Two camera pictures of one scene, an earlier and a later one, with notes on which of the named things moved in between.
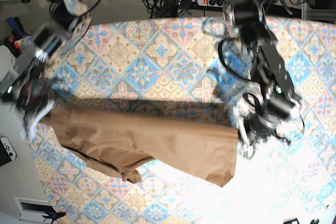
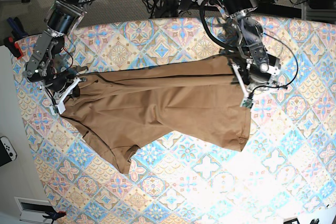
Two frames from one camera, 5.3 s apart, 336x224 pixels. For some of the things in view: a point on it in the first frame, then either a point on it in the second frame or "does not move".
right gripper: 259,126 -> 253,77
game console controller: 7,151 does not move
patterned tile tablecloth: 176,59 does not move
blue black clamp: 18,31 does not move
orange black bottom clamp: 54,215 does not move
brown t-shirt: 124,141 -> 116,113
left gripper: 33,106 -> 58,93
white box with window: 32,210 does not move
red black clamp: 14,47 does not move
